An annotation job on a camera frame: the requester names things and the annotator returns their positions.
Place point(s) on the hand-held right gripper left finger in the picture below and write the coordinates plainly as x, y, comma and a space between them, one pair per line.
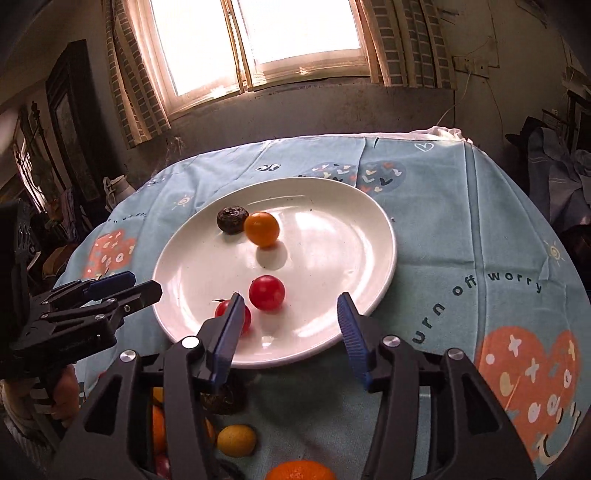
227, 339

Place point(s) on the white jug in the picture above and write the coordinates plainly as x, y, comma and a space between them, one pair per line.
117, 189

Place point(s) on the person's left hand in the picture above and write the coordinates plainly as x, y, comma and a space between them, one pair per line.
67, 392

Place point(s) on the large orange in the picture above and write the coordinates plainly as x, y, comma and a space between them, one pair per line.
300, 471

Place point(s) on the blue printed tablecloth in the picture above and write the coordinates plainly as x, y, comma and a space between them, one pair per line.
461, 221

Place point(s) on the window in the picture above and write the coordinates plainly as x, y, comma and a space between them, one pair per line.
258, 37

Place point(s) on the small orange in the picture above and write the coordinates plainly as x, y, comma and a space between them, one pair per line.
158, 429

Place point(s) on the wall socket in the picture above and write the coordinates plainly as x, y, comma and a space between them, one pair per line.
472, 65

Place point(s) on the white cloth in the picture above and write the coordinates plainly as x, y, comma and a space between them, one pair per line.
445, 132

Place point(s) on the person's left forearm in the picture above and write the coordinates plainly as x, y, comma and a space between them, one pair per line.
18, 406

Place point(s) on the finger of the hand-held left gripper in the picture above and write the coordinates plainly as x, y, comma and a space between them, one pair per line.
138, 295
111, 280

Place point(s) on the orange cherry tomato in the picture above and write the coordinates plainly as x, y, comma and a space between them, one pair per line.
262, 228

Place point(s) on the checked curtain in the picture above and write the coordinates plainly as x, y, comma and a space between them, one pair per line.
134, 83
411, 41

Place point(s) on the yellow cherry tomato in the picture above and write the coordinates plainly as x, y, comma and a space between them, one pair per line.
236, 441

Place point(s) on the white oval plate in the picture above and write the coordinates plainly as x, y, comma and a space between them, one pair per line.
323, 258

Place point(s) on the red cherry tomato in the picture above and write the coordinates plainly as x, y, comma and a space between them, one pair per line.
267, 292
222, 310

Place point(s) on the dark brown wrinkled fruit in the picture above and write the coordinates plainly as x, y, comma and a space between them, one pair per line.
228, 400
232, 219

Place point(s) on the pile of clothes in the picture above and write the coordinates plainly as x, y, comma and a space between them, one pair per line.
554, 161

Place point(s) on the dark framed picture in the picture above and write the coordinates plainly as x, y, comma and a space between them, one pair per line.
74, 124

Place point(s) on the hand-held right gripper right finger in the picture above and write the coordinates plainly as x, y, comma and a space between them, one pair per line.
353, 341

